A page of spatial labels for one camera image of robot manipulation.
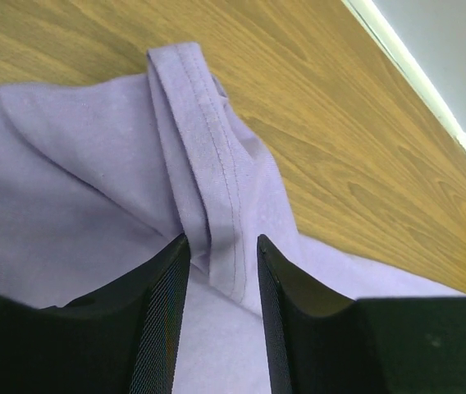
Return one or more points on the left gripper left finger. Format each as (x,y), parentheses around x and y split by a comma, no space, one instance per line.
(123,337)

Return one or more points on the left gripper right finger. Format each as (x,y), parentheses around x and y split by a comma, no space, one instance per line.
(312,332)

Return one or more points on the purple t shirt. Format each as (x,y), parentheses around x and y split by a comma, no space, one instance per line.
(96,180)

